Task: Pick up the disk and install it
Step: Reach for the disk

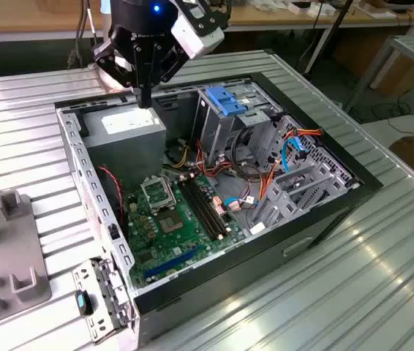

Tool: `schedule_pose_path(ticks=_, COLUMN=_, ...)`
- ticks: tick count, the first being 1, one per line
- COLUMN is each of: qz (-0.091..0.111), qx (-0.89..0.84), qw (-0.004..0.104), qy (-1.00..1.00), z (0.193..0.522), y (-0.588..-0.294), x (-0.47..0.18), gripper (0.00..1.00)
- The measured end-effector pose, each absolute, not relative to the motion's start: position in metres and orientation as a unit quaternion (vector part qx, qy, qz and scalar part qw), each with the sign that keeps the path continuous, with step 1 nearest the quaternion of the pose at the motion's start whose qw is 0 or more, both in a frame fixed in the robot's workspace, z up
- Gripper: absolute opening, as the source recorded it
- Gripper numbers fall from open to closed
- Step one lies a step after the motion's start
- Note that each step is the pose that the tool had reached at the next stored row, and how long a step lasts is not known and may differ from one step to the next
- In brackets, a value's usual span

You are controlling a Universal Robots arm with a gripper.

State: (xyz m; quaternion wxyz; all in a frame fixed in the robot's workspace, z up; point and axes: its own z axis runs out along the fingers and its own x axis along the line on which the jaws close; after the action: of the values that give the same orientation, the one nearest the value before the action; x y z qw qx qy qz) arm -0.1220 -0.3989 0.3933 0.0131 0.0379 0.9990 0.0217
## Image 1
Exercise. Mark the grey power supply unit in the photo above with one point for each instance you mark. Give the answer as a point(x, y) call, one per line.
point(126, 150)

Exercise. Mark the brown arm base plate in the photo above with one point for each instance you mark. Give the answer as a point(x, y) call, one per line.
point(108, 88)

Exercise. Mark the black latch with blue tab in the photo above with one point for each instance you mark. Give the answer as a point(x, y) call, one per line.
point(80, 302)

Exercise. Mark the metal frame table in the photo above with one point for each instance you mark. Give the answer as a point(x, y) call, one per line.
point(412, 42)

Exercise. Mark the green motherboard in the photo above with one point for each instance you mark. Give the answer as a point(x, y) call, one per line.
point(188, 226)

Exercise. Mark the grey parts rack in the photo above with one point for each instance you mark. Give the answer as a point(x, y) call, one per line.
point(9, 248)

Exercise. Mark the blue expansion slot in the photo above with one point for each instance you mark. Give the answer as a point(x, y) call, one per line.
point(172, 262)

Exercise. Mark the black RAM slot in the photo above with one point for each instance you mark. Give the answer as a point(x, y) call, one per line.
point(197, 208)
point(210, 208)
point(202, 208)
point(206, 208)

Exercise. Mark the white box on desk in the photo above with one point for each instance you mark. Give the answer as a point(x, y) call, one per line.
point(313, 9)

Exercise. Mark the metal disk bay cage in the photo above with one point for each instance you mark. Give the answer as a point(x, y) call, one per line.
point(302, 197)

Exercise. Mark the open black PC case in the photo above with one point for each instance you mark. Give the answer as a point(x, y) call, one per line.
point(229, 278)

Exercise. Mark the wooden desk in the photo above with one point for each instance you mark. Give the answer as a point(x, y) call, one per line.
point(28, 18)
point(265, 16)

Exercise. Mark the blue plastic drive latch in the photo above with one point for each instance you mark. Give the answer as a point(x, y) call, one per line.
point(225, 102)

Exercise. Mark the metal optical drive cage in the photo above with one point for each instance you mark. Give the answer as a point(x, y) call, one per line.
point(214, 128)

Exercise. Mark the metal rear bracket plate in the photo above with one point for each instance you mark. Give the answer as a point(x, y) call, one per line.
point(82, 272)

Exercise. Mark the CPU socket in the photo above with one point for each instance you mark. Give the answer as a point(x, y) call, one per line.
point(170, 222)

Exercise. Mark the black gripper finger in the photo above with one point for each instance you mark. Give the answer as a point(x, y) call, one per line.
point(139, 73)
point(149, 73)

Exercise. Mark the black tripod pole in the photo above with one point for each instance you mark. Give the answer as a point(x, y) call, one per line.
point(313, 64)

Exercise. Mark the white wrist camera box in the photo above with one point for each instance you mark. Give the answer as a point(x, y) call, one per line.
point(199, 36)

